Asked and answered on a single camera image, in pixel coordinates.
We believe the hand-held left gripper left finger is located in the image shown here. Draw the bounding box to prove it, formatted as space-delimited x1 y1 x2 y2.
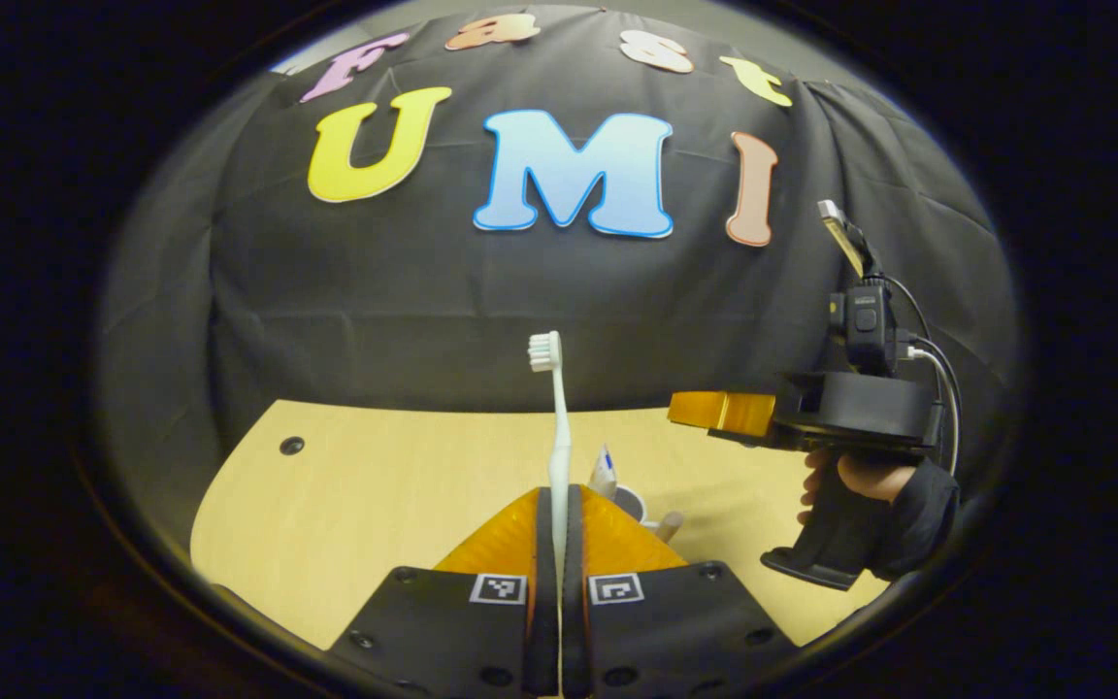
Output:
326 485 561 698

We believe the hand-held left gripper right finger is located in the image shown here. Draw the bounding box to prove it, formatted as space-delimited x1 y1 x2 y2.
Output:
562 484 799 698

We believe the white cup with wooden handle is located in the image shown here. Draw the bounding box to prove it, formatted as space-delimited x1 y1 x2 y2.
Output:
612 483 686 545

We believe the white toothpaste tube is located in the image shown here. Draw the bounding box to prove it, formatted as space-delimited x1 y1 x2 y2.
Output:
588 445 618 498

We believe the pale green toothbrush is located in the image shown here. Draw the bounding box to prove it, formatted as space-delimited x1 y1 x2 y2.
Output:
528 331 575 583

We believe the light wooden desktop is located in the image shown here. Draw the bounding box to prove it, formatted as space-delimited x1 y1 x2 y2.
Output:
190 398 895 651

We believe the black backdrop cloth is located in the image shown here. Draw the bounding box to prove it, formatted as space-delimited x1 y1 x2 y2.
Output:
98 5 1021 583

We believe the white cable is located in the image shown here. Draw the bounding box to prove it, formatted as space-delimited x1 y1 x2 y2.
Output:
906 345 948 452

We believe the black cable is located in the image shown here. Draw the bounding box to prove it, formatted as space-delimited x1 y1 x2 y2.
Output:
881 275 965 479

